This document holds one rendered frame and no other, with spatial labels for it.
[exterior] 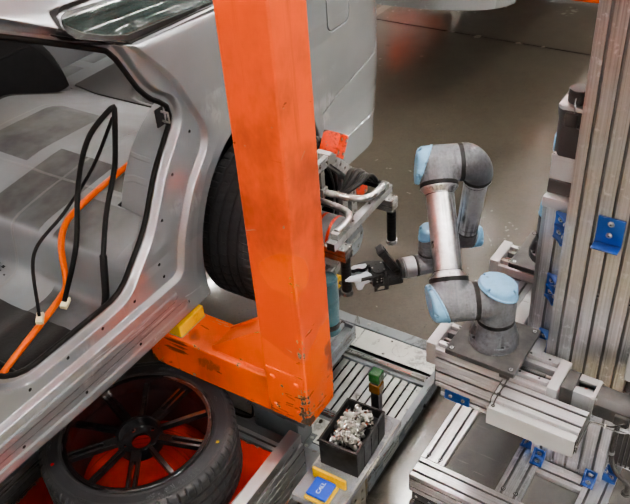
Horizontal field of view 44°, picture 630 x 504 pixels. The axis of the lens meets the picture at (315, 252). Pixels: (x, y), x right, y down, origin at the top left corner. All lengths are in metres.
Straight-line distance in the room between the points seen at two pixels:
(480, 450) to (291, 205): 1.32
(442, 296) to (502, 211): 2.28
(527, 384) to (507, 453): 0.58
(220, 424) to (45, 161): 1.26
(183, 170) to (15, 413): 0.89
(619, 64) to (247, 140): 0.93
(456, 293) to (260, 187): 0.66
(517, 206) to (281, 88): 2.85
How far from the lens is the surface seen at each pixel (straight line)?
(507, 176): 4.88
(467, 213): 2.60
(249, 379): 2.66
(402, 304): 3.87
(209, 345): 2.73
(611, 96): 2.11
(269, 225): 2.15
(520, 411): 2.42
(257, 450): 2.93
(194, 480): 2.59
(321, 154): 2.83
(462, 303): 2.32
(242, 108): 2.00
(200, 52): 2.51
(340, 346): 3.43
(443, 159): 2.38
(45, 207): 3.00
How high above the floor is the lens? 2.51
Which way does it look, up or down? 36 degrees down
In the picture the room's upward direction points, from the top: 5 degrees counter-clockwise
